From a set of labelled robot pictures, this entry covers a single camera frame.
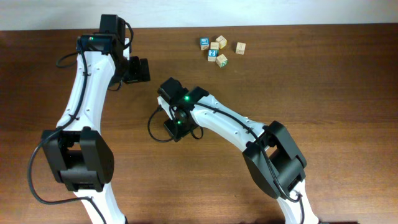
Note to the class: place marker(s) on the wooden block blue top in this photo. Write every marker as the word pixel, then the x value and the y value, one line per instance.
pixel 204 43

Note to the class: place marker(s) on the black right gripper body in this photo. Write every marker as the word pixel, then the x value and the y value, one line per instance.
pixel 177 129

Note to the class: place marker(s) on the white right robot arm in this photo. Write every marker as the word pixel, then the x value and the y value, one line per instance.
pixel 275 162

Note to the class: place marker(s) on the wooden block J green N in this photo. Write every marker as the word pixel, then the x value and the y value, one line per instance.
pixel 221 60

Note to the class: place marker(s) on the wooden block blue 2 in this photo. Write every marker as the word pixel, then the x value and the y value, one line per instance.
pixel 212 55

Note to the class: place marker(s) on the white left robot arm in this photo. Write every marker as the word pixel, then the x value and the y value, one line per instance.
pixel 76 152

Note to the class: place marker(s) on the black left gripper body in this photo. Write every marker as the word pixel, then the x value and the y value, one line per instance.
pixel 132 73

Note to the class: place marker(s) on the wooden block yellow side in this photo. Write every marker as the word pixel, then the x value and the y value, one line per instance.
pixel 222 42

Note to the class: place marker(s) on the plain wooden block far right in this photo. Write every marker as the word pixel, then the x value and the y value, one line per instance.
pixel 240 48

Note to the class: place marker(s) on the wooden block dark green side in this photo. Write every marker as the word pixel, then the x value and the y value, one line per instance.
pixel 214 46

